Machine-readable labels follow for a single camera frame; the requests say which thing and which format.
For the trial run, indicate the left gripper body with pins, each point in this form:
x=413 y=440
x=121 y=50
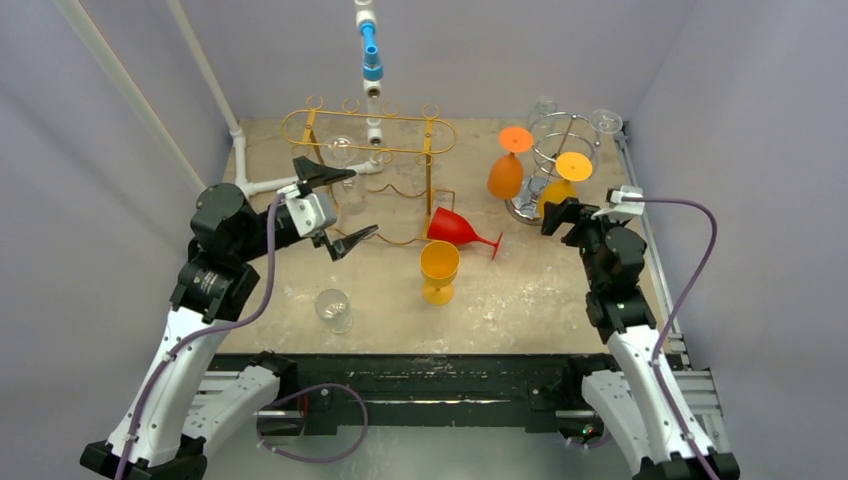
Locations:
x=279 y=236

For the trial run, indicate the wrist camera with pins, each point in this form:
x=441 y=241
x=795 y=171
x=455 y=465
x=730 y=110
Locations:
x=624 y=203
x=309 y=213

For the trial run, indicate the red plastic goblet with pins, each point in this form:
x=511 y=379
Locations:
x=446 y=225

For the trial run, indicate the black mounting base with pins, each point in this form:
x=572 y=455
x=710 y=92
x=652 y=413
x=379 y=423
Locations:
x=539 y=393

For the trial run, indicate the chrome round glass rack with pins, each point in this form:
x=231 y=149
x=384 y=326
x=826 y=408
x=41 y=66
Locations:
x=572 y=133

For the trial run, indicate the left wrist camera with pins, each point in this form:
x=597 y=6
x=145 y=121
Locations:
x=309 y=213

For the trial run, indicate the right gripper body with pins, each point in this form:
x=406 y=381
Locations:
x=577 y=221

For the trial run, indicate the orange plastic goblet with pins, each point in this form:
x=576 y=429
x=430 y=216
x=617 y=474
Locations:
x=506 y=175

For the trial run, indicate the blue pipe fitting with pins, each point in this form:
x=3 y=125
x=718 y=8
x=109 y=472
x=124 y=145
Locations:
x=372 y=66

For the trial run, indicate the round clear wine glass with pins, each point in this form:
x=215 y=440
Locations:
x=341 y=152

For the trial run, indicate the yellow plastic goblet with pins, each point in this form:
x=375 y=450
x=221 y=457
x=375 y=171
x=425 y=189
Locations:
x=439 y=265
x=572 y=168

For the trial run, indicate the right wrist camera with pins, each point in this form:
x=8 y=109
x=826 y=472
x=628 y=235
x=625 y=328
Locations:
x=624 y=203

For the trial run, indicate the patterned clear goblet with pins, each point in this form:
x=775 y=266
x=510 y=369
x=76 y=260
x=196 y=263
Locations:
x=540 y=121

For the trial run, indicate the gold wire glass rack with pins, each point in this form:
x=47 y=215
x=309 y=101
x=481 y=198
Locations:
x=396 y=155

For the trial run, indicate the clear glass near front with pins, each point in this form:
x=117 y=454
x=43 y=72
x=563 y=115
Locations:
x=333 y=307

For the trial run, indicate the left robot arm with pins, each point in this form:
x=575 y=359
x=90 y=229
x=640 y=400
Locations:
x=162 y=435

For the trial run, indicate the clear champagne flute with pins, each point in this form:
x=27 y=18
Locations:
x=606 y=122

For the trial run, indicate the white PVC pipe frame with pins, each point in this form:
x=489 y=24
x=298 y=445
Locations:
x=151 y=53

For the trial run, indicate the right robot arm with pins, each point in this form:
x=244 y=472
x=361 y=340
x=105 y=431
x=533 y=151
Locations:
x=641 y=404

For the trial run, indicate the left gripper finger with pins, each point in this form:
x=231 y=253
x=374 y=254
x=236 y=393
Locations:
x=342 y=246
x=313 y=175

